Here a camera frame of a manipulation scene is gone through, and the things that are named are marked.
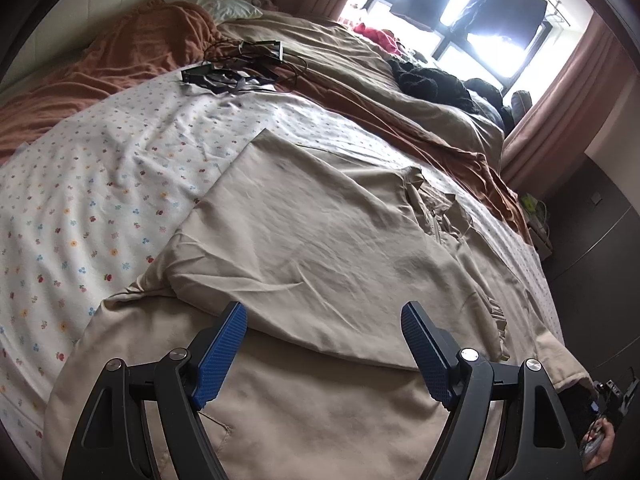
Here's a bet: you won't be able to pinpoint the beige quilt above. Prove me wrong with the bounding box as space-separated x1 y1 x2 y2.
217 12 506 161

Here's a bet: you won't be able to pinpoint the red garment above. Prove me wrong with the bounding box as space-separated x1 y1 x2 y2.
352 22 406 56

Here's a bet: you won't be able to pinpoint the white bedside table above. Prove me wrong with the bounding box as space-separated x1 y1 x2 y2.
520 192 553 261

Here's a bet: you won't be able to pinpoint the orange-brown blanket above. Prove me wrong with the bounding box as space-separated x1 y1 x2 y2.
0 0 531 246

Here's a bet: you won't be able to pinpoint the floral bed sheet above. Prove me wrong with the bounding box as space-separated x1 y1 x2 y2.
0 72 566 461

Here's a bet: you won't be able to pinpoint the person's right hand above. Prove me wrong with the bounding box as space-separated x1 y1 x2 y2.
582 417 617 471

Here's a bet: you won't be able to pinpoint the black clothes pile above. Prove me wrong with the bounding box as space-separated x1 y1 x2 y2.
387 55 516 131

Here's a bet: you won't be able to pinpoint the white pillow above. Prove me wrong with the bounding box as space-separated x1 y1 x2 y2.
162 0 263 23

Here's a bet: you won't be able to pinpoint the hanging dark clothes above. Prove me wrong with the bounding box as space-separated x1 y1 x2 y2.
390 0 548 48

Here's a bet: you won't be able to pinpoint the beige large garment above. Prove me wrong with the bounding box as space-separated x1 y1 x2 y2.
42 129 593 480

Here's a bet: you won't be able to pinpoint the grey chair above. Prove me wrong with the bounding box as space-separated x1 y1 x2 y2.
510 90 533 126

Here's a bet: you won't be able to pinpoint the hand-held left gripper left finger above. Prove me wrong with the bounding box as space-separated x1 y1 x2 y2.
62 301 248 480

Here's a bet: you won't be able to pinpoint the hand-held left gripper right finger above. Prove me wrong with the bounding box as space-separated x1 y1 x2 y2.
400 301 586 480

